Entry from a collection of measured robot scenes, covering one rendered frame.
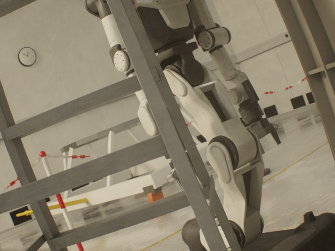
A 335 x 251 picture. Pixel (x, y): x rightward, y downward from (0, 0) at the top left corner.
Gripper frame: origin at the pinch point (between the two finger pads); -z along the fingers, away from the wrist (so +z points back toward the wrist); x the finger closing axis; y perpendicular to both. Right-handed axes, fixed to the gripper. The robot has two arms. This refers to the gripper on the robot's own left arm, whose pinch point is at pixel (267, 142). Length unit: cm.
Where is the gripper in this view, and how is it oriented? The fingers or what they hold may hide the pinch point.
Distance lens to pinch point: 216.8
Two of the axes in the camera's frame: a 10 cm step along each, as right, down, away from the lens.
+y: 7.2, -2.7, 6.3
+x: 5.1, -4.1, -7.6
